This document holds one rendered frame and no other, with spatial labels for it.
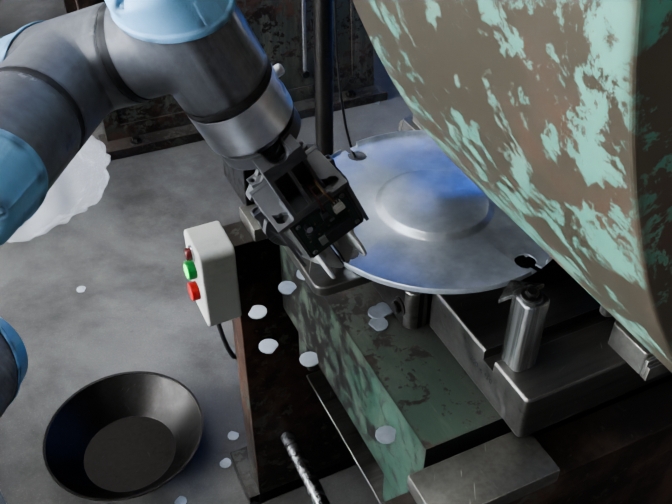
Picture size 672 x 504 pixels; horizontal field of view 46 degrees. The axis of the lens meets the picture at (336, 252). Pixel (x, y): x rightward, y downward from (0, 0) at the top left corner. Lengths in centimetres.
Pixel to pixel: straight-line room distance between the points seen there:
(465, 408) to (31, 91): 54
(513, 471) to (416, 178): 33
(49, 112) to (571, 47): 39
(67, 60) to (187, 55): 8
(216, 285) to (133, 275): 93
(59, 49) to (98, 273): 149
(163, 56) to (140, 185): 177
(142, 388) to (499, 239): 102
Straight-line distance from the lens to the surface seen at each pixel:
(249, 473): 155
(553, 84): 22
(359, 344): 91
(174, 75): 57
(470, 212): 87
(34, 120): 53
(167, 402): 167
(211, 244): 108
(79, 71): 58
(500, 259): 82
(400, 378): 88
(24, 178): 51
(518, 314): 77
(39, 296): 203
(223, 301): 112
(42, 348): 190
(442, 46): 28
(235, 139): 60
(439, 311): 89
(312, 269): 79
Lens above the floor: 131
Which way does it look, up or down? 40 degrees down
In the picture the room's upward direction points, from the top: straight up
